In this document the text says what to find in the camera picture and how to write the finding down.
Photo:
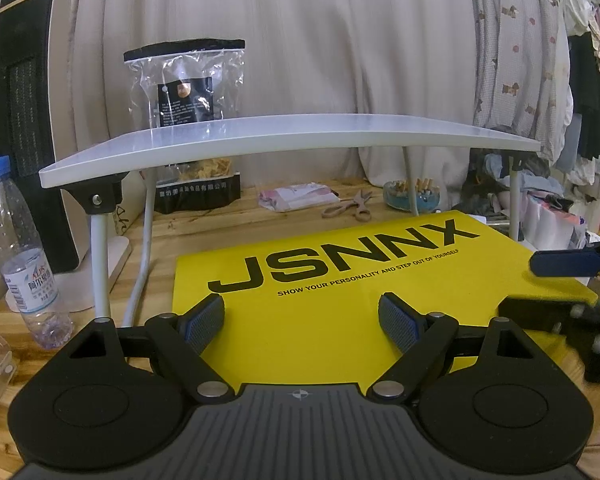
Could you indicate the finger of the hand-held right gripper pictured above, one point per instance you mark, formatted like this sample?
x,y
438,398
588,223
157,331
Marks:
x,y
534,312
569,262

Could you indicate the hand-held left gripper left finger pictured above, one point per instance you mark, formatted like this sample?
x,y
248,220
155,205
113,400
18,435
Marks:
x,y
205,325

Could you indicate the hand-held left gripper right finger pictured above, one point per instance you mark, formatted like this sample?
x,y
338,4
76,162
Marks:
x,y
397,325

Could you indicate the yellow box lid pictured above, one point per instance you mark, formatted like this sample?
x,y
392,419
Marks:
x,y
305,330

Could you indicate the translucent plastic bag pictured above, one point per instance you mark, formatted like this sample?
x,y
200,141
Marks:
x,y
549,220

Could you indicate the white hanging garment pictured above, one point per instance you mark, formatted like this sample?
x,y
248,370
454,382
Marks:
x,y
599,180

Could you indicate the pile of clothes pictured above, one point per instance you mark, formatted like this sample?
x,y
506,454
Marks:
x,y
494,175

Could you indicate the ashtray with cigarette butts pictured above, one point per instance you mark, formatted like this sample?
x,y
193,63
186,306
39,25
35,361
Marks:
x,y
409,199

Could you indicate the beige scissors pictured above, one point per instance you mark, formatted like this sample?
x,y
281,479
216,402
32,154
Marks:
x,y
352,206

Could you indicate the pink tissue packet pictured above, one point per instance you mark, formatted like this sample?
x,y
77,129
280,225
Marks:
x,y
295,196

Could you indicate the black hanging garment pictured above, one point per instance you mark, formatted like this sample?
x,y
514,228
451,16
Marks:
x,y
589,95

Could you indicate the clear plastic water bottle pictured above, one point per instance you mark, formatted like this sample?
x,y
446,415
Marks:
x,y
30,280

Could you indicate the white folding lap table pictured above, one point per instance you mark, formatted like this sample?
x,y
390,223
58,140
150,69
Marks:
x,y
280,135

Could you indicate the patterned hanging garment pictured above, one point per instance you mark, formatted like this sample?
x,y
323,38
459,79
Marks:
x,y
519,35

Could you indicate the clear snack bag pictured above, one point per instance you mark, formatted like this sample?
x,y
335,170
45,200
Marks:
x,y
180,75

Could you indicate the black tower heater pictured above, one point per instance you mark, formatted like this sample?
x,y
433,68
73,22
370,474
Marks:
x,y
25,110

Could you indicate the white curtain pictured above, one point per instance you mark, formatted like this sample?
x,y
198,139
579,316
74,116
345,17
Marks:
x,y
305,35

